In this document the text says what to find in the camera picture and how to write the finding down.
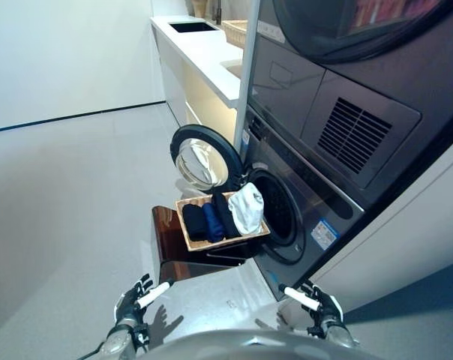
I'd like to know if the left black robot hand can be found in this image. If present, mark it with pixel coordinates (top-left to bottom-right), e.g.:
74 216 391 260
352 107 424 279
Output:
113 273 173 327

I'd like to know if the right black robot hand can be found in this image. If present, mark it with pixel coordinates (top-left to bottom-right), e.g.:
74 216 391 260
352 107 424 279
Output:
278 279 346 338

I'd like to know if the blue garment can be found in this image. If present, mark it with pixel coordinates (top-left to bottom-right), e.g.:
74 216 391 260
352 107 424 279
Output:
202 202 227 244

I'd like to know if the white garment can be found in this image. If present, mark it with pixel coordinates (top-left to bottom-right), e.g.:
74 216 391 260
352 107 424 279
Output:
227 182 266 234

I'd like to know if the black garment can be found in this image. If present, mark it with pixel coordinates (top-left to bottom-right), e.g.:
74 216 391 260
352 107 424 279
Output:
213 193 243 240
181 204 210 240

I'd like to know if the grey front-load washing machine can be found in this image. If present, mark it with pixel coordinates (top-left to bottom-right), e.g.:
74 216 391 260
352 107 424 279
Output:
205 104 366 301

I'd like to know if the round glass washing machine door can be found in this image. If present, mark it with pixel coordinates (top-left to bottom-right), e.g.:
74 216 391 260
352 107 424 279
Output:
169 124 247 196

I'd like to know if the glossy brown wooden stool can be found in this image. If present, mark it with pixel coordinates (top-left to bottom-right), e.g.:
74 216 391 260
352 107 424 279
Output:
150 204 258 287

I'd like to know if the colourful instruction sticker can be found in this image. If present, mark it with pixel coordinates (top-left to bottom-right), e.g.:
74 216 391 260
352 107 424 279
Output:
310 219 341 249

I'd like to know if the grey robot torso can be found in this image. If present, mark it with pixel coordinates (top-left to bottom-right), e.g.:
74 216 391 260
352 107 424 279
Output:
136 328 385 360

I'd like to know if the rectangular wicker laundry basket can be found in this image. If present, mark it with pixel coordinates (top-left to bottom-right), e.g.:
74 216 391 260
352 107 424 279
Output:
175 190 272 252

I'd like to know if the black folded garment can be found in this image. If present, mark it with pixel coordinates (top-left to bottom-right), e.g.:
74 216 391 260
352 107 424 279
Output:
181 204 210 240

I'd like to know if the dark grey stacked dryer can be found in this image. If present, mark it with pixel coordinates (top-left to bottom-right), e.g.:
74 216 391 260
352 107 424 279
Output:
247 0 453 211

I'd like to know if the white counter cabinet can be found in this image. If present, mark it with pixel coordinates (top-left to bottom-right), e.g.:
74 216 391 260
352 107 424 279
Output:
150 15 247 146

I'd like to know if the black rectangular sink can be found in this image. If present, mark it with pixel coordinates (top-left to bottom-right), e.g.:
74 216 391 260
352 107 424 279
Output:
169 21 217 33

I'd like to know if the small wicker counter basket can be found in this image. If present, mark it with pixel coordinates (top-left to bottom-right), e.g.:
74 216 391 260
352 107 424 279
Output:
221 19 248 48

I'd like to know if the beige vase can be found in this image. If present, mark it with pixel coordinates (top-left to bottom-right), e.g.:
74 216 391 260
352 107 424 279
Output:
190 0 209 18

